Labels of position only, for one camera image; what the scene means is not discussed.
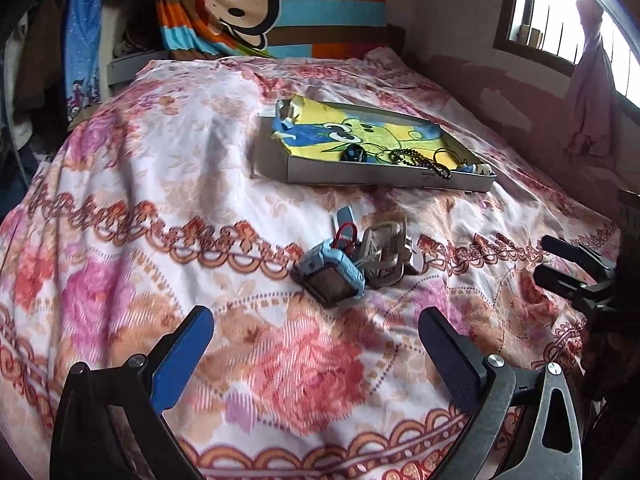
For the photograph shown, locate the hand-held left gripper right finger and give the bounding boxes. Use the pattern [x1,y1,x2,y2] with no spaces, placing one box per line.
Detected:
[417,306,583,480]

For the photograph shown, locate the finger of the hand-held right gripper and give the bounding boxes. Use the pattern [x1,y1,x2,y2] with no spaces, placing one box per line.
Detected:
[532,264,613,312]
[541,234,617,275]

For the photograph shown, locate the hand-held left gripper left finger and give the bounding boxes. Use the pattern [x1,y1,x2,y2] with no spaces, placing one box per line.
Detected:
[50,305,216,480]

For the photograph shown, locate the silver hair claw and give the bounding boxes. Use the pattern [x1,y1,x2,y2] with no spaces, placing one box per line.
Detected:
[357,215,427,292]

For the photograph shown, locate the blue smartwatch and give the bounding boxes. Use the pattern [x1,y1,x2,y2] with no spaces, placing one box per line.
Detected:
[291,206,369,310]

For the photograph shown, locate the black hair tie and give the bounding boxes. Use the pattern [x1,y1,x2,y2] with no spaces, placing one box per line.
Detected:
[431,146,474,172]

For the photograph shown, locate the black bead necklace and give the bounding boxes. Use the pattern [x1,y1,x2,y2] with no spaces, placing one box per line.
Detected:
[386,147,454,181]

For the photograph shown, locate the cardboard box with cartoon lining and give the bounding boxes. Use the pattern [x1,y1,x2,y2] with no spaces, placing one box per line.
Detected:
[250,96,499,194]

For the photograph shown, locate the floral bedsheet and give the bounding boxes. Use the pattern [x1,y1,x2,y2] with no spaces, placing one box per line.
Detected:
[0,45,640,480]

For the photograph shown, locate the pink hanging cloth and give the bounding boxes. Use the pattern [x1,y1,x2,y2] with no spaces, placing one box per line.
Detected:
[565,0,624,159]

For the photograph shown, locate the barred window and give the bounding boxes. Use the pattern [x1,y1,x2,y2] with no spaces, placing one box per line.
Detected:
[492,0,640,102]

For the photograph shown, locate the wooden headboard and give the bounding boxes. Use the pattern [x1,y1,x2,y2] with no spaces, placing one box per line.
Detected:
[387,24,407,57]

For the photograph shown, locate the white bedside cabinet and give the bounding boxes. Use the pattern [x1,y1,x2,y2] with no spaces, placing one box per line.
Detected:
[106,47,174,87]

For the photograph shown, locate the hanging clothes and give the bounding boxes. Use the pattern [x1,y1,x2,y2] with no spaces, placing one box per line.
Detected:
[0,0,71,161]

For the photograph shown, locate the blue dotted wardrobe curtain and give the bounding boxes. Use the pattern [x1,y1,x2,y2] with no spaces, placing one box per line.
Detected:
[62,0,109,124]

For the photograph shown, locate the striped monkey blanket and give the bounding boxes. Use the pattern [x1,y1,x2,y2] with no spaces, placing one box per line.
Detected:
[150,0,391,61]

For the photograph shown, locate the thin elastic hair tie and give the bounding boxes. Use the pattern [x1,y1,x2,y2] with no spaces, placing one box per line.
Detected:
[332,223,359,254]

